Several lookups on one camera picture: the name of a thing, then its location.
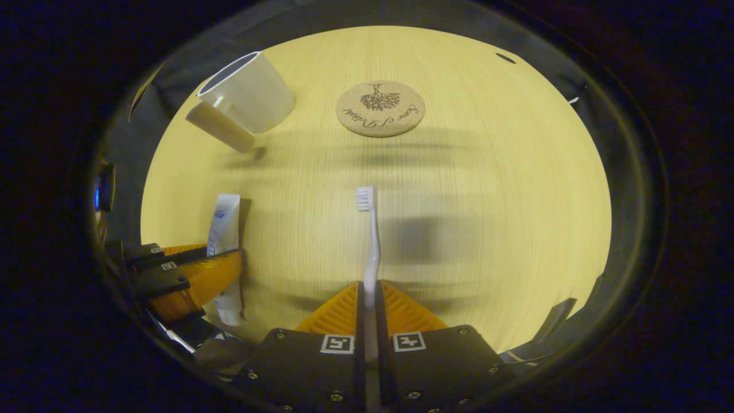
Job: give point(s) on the black flat object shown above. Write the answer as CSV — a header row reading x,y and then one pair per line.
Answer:
x,y
556,318

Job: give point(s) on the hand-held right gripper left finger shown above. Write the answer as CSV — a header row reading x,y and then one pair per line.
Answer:
x,y
360,367

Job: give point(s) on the round cork coaster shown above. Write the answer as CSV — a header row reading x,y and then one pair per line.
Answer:
x,y
380,109

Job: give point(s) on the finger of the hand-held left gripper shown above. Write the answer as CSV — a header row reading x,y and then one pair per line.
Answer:
x,y
166,281
143,255

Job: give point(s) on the white cup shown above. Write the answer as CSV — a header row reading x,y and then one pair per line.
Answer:
x,y
258,92

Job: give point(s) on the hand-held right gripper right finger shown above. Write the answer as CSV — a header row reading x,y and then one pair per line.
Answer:
x,y
383,367

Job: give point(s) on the white toothbrush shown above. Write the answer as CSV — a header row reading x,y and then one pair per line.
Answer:
x,y
373,246

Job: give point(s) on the white toothpaste tube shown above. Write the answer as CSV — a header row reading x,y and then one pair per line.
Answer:
x,y
225,223

